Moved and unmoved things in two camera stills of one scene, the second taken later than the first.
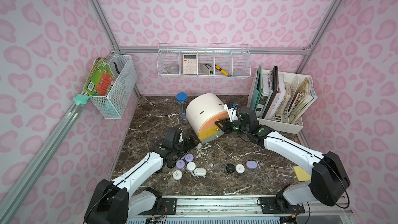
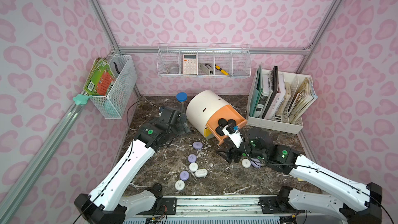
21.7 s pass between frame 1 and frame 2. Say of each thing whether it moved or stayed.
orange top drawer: moved
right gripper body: moved
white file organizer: stayed
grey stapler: stayed
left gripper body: moved
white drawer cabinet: moved
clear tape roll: stayed
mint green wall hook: stayed
